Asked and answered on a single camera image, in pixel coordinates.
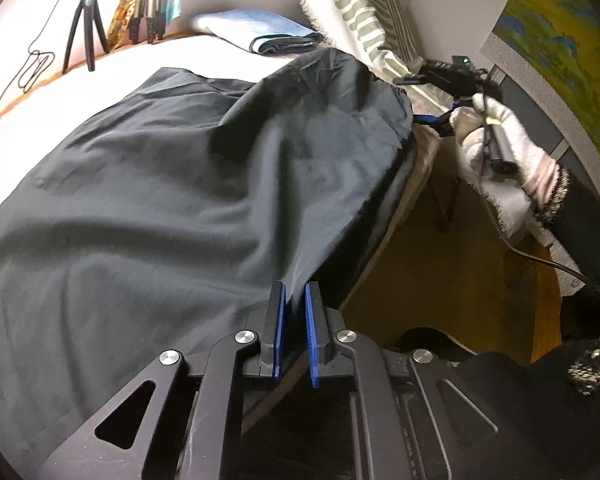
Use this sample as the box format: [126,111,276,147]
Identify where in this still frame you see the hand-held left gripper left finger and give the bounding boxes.
[35,281,287,480]

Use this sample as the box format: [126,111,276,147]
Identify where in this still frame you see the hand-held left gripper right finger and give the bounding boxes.
[304,282,531,480]

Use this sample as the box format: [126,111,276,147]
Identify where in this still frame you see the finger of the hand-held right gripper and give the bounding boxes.
[412,96,476,139]

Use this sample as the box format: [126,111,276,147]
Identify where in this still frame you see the dark grey pants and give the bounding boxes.
[0,49,416,461]

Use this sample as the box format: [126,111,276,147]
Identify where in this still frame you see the person's right forearm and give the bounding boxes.
[532,167,600,341]

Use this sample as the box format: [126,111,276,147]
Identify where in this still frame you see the person's right hand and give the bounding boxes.
[450,92,562,208]

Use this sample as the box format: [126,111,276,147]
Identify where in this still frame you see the yellow green painting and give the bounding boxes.
[480,0,600,161]

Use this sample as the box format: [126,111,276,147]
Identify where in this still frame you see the green striped white throw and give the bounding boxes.
[300,0,461,96]

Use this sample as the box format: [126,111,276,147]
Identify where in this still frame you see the folded blue towel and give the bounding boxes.
[190,8,325,55]

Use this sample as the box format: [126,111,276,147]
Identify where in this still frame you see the person's black clothing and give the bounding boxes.
[400,327,600,480]

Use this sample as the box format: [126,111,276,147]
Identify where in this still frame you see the silver tripod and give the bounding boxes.
[127,0,181,45]

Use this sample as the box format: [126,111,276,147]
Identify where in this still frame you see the orange patterned cloth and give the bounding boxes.
[107,0,141,50]

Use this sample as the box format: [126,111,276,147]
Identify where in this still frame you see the small black tripod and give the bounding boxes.
[61,0,112,73]

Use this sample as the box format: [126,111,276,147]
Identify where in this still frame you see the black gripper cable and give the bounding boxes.
[500,230,600,295]

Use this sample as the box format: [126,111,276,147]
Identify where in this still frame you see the black lamp cable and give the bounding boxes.
[0,0,73,136]

